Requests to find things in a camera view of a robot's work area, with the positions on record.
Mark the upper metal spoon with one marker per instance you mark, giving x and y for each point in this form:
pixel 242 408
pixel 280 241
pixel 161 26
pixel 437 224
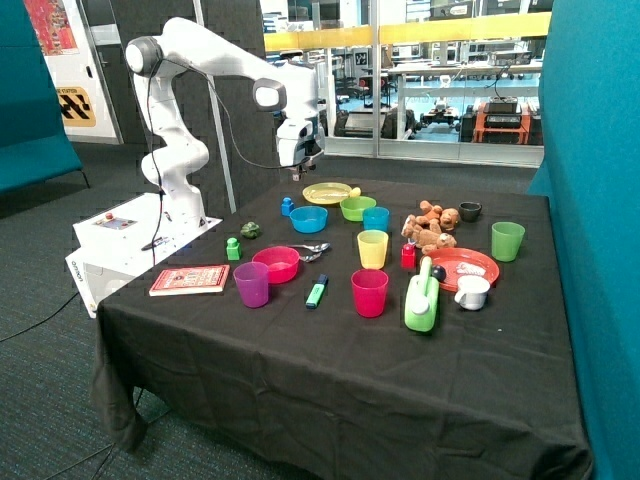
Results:
pixel 318 248

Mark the dark green toy frog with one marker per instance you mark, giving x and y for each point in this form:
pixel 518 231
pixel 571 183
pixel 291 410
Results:
pixel 250 230

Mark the lower metal spoon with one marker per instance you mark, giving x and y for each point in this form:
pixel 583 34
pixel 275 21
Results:
pixel 310 257

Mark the red toy block figure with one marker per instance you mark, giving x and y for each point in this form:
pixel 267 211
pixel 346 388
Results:
pixel 408 257

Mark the pink plastic cup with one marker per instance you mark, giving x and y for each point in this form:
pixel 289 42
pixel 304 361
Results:
pixel 369 289

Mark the upper brown teddy bear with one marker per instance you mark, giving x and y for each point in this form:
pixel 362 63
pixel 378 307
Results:
pixel 447 218

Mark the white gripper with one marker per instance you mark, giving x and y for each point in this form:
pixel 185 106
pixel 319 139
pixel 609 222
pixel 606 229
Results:
pixel 298 142

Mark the black tablecloth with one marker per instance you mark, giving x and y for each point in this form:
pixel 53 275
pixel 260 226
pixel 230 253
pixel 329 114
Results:
pixel 490 394

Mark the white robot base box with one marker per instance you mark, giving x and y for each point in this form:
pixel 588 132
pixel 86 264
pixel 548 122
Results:
pixel 120 244

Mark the green plastic watering jug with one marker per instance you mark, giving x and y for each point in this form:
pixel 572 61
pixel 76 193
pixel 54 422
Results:
pixel 421 301

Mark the teal sofa left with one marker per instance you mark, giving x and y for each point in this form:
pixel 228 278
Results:
pixel 34 145

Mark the yellow plastic plate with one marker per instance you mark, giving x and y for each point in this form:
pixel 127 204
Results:
pixel 326 193

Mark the red book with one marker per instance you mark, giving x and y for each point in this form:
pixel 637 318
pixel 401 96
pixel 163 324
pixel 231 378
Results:
pixel 190 280

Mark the green highlighter marker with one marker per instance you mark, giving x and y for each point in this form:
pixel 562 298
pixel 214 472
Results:
pixel 315 295

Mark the white mug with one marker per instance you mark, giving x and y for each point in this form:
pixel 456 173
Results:
pixel 472 292

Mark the small black bowl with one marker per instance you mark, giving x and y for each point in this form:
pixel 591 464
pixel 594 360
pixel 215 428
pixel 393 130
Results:
pixel 470 211

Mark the yellow plastic cup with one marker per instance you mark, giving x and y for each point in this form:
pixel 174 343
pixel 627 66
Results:
pixel 372 245

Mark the green toy block figure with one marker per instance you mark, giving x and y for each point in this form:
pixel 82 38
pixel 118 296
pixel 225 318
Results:
pixel 233 249

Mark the lower brown teddy bear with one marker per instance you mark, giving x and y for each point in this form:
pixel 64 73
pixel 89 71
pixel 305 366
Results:
pixel 426 234

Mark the brown teddy bear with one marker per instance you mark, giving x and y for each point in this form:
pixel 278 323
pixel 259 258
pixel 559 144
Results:
pixel 426 234
pixel 447 218

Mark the pink plastic bowl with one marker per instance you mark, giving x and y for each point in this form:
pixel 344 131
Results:
pixel 282 263

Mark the green plastic bowl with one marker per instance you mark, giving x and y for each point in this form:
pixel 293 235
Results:
pixel 352 208

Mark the dark blue ball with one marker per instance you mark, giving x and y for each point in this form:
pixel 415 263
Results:
pixel 439 273

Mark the blue plastic bowl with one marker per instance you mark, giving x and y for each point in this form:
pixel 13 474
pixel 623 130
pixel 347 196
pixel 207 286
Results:
pixel 309 219

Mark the blue toy block figure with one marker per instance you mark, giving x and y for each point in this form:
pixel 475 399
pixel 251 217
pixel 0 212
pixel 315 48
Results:
pixel 287 206

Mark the red wall poster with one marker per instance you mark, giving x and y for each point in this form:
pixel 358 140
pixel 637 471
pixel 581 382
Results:
pixel 52 27

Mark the green plastic cup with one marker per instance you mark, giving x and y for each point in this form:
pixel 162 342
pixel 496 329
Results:
pixel 506 240

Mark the blue plastic cup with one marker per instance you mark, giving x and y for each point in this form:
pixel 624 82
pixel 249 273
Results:
pixel 376 218

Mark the yellow black sign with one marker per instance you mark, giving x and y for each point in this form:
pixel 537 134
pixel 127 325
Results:
pixel 76 107

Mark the teal partition right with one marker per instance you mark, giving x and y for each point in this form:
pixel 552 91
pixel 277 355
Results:
pixel 589 98

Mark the purple plastic cup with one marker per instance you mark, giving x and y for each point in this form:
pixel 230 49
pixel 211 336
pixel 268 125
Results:
pixel 251 279

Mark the orange mobile robot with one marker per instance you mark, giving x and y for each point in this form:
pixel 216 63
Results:
pixel 502 120

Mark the red plastic plate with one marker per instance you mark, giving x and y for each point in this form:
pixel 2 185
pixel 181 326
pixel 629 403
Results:
pixel 457 262

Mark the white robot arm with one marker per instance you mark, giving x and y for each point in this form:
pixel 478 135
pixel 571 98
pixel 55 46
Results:
pixel 154 61

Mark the metal spoon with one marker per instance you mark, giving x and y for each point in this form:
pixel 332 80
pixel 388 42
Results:
pixel 310 257
pixel 318 248

